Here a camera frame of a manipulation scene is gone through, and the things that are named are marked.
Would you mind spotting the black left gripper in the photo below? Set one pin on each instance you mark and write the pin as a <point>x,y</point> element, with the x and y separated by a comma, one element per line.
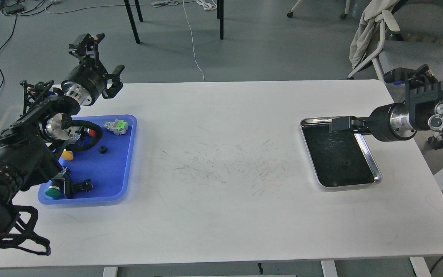
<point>88,80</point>

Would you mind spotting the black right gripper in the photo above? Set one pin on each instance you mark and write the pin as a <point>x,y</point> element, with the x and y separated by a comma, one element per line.
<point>388,123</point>

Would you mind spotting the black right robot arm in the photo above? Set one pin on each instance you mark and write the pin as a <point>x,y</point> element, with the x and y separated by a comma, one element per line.
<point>422,110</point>

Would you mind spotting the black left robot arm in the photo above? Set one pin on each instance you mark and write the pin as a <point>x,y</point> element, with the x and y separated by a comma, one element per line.
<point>31,147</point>

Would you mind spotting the green grey connector part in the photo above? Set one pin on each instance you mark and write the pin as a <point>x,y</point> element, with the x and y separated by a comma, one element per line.
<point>118,127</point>

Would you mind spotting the black industrial part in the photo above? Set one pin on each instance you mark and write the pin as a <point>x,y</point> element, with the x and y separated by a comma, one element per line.
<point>78,187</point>

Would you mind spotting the stainless steel tray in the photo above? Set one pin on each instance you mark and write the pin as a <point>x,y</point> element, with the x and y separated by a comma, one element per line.
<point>328,151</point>

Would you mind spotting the black table leg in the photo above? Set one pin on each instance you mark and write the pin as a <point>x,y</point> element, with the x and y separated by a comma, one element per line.
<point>220,16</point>
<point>131,19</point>

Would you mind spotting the blue plastic tray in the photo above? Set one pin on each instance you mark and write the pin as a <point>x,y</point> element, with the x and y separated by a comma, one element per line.
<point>108,172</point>

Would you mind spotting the beige cloth on chair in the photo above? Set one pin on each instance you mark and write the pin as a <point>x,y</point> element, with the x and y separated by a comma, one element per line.
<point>365,28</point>

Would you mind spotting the grey office chair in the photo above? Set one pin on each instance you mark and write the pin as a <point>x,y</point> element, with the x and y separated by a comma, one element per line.
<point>408,36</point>

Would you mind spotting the black table leg right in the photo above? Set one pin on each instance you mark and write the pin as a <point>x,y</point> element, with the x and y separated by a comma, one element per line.
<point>220,16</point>

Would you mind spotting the red push button switch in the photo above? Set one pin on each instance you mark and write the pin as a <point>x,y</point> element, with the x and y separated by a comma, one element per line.
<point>91,132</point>

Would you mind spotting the yellow push button switch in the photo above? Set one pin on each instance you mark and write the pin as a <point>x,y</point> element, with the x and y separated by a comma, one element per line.
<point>67,155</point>

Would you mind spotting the green push button switch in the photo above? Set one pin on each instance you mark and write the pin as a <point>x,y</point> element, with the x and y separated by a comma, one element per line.
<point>61,185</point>

